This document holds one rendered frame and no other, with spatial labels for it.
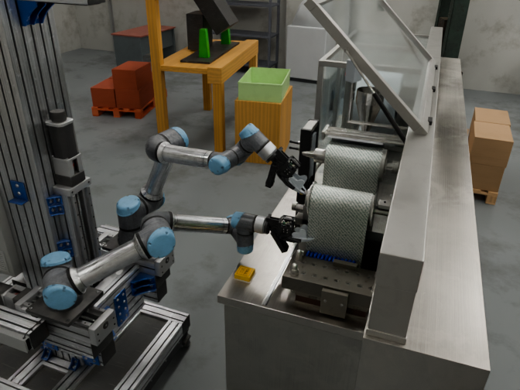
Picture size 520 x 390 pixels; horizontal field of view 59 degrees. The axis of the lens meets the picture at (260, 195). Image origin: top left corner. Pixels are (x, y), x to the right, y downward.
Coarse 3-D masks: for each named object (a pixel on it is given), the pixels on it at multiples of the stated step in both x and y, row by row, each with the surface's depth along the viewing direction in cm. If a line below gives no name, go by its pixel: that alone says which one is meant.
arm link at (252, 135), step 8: (248, 128) 184; (256, 128) 186; (240, 136) 187; (248, 136) 184; (256, 136) 185; (264, 136) 186; (248, 144) 186; (256, 144) 185; (264, 144) 185; (256, 152) 188
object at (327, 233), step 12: (312, 216) 188; (312, 228) 190; (324, 228) 188; (336, 228) 187; (348, 228) 185; (360, 228) 183; (324, 240) 191; (336, 240) 189; (348, 240) 187; (360, 240) 185; (324, 252) 194; (336, 252) 192; (348, 252) 190; (360, 252) 188; (360, 264) 190
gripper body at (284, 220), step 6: (270, 216) 195; (282, 216) 196; (288, 216) 196; (270, 222) 194; (276, 222) 193; (282, 222) 194; (288, 222) 194; (294, 222) 195; (264, 228) 195; (270, 228) 196; (276, 228) 195; (282, 228) 193; (288, 228) 191; (282, 234) 193; (288, 234) 193
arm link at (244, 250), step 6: (234, 228) 209; (234, 234) 207; (240, 234) 201; (252, 234) 202; (234, 240) 209; (240, 240) 202; (246, 240) 201; (252, 240) 204; (240, 246) 204; (246, 246) 203; (252, 246) 205; (240, 252) 205; (246, 252) 205
